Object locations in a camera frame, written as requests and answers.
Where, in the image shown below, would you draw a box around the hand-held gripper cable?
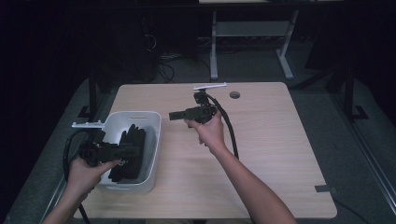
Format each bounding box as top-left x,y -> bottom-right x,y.
205,92 -> 240,161
63,129 -> 92,224

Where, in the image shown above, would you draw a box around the right hand-held gripper cable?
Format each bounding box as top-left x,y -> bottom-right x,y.
205,92 -> 240,161

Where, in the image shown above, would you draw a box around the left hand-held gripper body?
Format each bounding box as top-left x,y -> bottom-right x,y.
72,120 -> 121,168

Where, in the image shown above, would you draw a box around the person's left hand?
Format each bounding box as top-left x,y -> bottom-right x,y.
67,157 -> 121,196

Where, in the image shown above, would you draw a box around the black metal stand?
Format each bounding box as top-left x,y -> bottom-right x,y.
77,66 -> 98,119
342,64 -> 370,123

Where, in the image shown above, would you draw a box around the metal floor rail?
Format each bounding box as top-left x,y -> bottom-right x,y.
328,91 -> 396,208

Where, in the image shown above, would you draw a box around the white plastic bin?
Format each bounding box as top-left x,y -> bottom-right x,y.
95,110 -> 163,194

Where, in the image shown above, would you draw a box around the person's right hand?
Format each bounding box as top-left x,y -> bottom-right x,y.
185,111 -> 227,156

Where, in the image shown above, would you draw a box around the left hand-held gripper cable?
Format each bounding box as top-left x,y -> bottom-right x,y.
63,129 -> 92,224

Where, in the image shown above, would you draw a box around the white metal desk frame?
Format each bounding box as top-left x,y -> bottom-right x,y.
198,0 -> 344,81

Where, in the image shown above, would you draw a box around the black glove glossy print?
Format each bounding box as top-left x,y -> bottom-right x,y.
118,123 -> 148,183

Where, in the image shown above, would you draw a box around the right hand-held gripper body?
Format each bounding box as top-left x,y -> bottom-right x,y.
186,82 -> 228,125

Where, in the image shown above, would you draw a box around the black floor cable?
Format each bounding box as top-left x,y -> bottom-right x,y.
332,197 -> 370,224

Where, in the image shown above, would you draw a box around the gray tape piece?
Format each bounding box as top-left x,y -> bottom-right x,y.
314,184 -> 338,194

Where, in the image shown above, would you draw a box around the tangle of floor cables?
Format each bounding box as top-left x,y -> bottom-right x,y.
143,32 -> 213,84

